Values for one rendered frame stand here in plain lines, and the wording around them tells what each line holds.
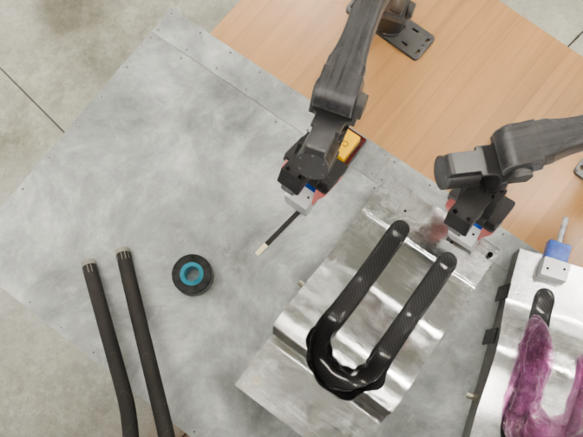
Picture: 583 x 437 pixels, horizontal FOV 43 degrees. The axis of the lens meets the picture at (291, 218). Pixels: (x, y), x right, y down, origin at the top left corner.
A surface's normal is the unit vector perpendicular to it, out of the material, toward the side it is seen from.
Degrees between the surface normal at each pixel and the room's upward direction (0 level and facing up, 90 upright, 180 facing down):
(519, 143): 13
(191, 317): 0
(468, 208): 22
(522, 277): 0
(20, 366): 0
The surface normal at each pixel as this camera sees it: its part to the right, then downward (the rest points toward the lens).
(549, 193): -0.04, -0.25
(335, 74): -0.11, -0.06
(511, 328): 0.13, -0.66
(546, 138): -0.25, -0.22
